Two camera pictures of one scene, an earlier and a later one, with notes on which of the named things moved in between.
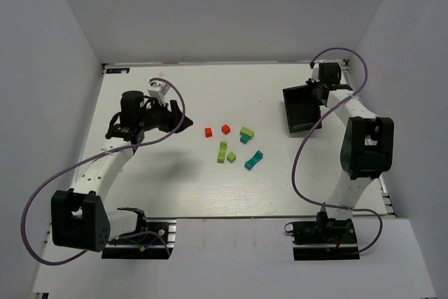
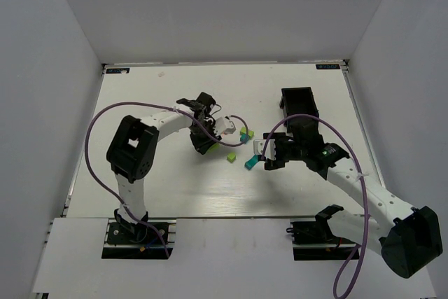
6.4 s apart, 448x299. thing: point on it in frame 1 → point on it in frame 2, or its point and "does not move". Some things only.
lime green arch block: (220, 157) → (215, 149)
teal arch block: (250, 164) does not move
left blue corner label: (117, 71) does not move
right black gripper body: (316, 89) → (280, 152)
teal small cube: (244, 138) does not move
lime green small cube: (231, 157) does not move
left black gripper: (171, 117) → (201, 141)
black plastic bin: (302, 108) does not move
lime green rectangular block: (246, 131) does not move
